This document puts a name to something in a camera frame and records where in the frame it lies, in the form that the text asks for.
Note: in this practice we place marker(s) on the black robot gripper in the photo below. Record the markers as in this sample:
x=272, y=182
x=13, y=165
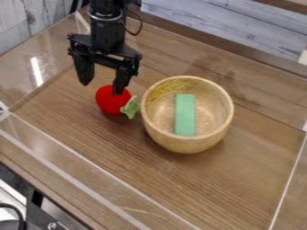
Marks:
x=103, y=47

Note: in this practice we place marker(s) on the red plush object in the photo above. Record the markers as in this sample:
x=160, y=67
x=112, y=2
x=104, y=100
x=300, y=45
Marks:
x=110, y=102

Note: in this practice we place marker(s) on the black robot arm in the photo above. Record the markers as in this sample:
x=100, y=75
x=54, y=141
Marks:
x=112, y=6

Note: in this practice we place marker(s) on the green rectangular block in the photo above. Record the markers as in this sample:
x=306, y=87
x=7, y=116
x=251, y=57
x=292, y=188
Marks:
x=184, y=114

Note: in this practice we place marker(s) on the wooden bowl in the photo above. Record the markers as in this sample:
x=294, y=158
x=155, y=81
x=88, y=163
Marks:
x=214, y=113

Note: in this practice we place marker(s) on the clear acrylic corner bracket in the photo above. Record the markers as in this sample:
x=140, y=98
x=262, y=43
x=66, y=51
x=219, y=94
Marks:
x=82, y=24

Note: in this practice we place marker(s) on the clear acrylic front wall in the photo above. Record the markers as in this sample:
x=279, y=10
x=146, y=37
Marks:
x=100, y=200

